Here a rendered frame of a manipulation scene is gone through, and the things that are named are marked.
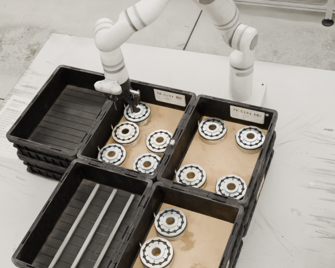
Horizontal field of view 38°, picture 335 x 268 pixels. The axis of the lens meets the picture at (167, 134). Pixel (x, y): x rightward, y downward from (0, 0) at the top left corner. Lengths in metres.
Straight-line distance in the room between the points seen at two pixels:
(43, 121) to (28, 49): 1.81
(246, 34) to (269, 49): 1.64
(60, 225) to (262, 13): 2.46
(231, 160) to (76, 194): 0.55
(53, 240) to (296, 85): 1.17
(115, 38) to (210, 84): 0.81
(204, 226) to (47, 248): 0.51
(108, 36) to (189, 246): 0.68
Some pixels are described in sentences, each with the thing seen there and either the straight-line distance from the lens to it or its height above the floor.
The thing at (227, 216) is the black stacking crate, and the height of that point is 0.86.
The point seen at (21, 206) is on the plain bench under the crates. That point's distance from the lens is 1.92.
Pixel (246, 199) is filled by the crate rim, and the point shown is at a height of 0.93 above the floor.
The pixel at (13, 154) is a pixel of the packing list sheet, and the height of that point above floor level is 0.70.
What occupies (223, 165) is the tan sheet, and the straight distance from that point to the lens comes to 1.69.
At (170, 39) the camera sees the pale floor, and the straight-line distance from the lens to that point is 3.49.
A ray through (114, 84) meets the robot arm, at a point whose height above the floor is 1.17.
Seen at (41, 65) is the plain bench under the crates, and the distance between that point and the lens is 2.43.
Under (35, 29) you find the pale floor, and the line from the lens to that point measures 3.90.
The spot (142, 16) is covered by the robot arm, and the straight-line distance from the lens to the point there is 1.40.
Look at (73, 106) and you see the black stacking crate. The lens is 1.98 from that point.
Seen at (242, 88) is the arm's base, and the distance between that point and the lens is 1.88.
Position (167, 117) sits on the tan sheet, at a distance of 1.84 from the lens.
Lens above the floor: 2.20
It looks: 50 degrees down
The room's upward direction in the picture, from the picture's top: 10 degrees counter-clockwise
